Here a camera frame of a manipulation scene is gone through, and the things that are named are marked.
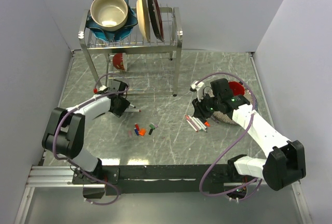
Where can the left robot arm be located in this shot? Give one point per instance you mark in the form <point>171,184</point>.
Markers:
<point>65,131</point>

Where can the black capped marker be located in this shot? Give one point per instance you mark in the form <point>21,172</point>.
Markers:
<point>201,125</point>

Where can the beige ceramic bowl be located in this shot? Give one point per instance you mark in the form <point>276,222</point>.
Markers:
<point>110,15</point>

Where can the steel dish rack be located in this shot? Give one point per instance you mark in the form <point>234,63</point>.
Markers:
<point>153,68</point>

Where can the dark red plate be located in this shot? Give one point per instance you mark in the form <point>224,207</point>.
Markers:
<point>156,19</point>

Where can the pink highlighter pen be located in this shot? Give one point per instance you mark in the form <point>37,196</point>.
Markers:
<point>196,124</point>

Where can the small red patterned bowl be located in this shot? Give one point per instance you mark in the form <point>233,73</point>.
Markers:
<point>120,61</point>

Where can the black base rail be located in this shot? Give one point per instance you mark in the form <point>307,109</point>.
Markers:
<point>130,179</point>

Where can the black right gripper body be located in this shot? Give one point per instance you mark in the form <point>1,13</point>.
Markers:
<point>207,106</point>

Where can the speckled grey plate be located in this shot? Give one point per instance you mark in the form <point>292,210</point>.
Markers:
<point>219,117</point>

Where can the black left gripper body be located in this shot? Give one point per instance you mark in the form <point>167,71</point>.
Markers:
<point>123,105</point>

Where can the aluminium frame rail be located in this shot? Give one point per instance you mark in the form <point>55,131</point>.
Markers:
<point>277,176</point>

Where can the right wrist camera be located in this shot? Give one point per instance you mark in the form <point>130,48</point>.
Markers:
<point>197,87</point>

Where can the blue wavy bowl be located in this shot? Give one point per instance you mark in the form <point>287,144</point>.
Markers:
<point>113,36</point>

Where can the red cup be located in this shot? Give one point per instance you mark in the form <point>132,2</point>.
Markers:
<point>236,87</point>

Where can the cream plate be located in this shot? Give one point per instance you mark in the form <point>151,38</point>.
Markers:
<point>143,18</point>

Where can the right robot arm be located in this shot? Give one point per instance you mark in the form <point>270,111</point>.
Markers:
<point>284,163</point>

